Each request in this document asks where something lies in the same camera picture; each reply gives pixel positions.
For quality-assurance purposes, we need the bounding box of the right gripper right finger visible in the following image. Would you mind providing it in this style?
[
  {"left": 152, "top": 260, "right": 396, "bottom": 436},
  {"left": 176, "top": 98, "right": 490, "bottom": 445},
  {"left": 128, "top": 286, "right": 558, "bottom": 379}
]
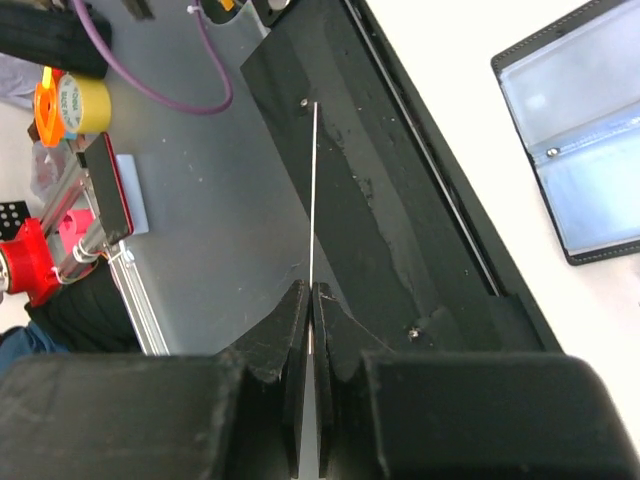
[{"left": 312, "top": 283, "right": 639, "bottom": 479}]

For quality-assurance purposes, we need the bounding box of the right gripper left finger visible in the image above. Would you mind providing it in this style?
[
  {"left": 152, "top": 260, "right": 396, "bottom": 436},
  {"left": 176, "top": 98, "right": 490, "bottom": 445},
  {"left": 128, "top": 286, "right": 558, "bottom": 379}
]
[{"left": 1, "top": 280, "right": 308, "bottom": 479}]

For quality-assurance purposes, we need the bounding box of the gold beige card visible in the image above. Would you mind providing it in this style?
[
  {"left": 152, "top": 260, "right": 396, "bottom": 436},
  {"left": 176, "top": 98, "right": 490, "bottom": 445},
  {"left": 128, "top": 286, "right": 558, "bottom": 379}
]
[{"left": 305, "top": 101, "right": 321, "bottom": 480}]

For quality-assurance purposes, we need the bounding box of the black leather card holder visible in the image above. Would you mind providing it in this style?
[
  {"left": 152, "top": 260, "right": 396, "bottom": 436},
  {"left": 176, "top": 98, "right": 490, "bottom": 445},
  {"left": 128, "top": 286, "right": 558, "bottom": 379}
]
[{"left": 491, "top": 1, "right": 639, "bottom": 266}]

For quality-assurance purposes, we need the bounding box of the black red flat device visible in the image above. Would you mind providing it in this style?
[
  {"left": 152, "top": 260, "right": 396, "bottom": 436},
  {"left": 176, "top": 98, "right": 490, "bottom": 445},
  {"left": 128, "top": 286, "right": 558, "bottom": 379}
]
[{"left": 82, "top": 132, "right": 134, "bottom": 245}]

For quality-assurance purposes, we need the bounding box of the orange plastic spool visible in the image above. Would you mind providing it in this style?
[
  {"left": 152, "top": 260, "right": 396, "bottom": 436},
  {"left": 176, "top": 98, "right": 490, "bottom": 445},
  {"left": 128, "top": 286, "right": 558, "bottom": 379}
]
[{"left": 34, "top": 67, "right": 65, "bottom": 147}]

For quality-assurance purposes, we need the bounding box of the yellow tape roll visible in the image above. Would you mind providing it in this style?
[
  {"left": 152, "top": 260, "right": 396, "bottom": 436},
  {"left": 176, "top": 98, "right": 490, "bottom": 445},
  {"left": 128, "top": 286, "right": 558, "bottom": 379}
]
[{"left": 57, "top": 73, "right": 112, "bottom": 134}]

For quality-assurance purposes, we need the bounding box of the red plastic mount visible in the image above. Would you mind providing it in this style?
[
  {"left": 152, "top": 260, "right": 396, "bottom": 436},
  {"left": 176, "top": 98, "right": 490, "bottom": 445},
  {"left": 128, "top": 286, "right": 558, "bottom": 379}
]
[{"left": 1, "top": 218, "right": 60, "bottom": 307}]

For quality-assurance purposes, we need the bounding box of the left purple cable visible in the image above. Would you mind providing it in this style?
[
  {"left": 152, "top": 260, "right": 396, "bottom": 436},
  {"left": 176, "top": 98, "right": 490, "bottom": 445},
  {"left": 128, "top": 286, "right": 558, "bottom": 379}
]
[{"left": 69, "top": 0, "right": 235, "bottom": 116}]

